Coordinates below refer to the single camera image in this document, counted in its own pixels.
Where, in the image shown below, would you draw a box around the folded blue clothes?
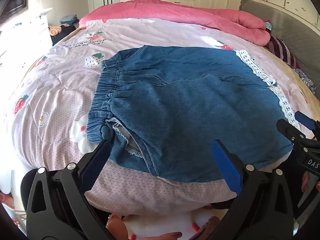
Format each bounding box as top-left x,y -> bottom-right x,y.
59,15 -> 80,26

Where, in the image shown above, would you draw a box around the grey padded headboard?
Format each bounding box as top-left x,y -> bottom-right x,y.
239,0 -> 320,94

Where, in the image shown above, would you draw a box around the person's bare foot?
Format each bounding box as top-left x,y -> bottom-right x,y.
106,214 -> 183,240

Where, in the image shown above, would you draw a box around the striped pillow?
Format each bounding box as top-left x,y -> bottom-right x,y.
265,35 -> 301,68

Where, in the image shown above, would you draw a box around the dark clothes heap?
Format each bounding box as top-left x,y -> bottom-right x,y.
49,24 -> 80,46

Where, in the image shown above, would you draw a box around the pink quilt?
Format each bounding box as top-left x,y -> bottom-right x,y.
79,0 -> 272,47

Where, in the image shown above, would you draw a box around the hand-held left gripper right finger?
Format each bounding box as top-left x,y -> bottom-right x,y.
211,139 -> 302,240

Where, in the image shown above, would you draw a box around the dark floral cloth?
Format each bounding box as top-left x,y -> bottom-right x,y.
292,67 -> 317,95

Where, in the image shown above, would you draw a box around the blue denim pants lace trim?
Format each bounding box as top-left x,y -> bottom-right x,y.
87,44 -> 302,183

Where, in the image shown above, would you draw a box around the pink strawberry printed bedsheet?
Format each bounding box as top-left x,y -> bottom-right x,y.
5,17 -> 310,217

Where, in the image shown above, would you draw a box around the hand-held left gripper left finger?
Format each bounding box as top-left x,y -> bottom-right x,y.
22,139 -> 117,240

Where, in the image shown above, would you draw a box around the white dresser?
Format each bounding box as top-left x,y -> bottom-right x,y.
0,7 -> 53,64

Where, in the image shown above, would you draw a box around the person's right hand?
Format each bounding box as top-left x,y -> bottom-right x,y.
301,171 -> 320,194

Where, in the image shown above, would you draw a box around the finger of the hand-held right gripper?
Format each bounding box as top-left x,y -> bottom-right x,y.
294,111 -> 320,140
276,118 -> 314,148

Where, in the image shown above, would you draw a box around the brown dotted slipper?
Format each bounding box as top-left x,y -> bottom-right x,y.
193,216 -> 227,240

